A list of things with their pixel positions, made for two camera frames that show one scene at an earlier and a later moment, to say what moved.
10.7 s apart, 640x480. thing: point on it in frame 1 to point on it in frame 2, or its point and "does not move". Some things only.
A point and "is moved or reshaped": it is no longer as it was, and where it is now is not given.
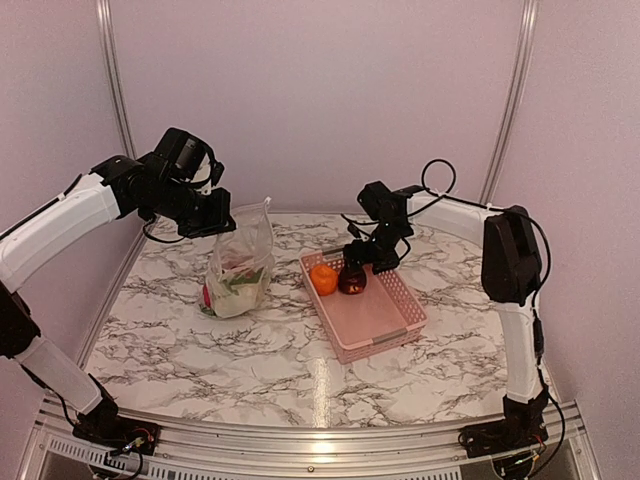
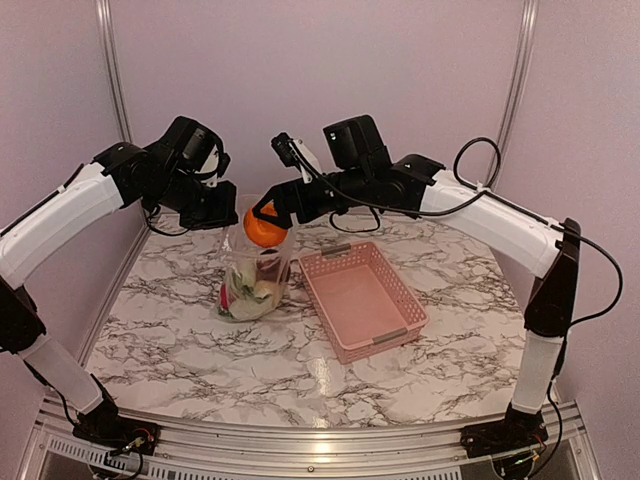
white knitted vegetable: (232, 299) to (249, 308)
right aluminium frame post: (513, 104) does not move
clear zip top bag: (239, 273) is moved or reshaped
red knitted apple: (207, 300) to (224, 309)
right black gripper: (355, 246) to (280, 193)
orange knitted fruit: (324, 279) to (261, 233)
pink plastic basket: (383, 316) does not move
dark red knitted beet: (351, 276) to (268, 268)
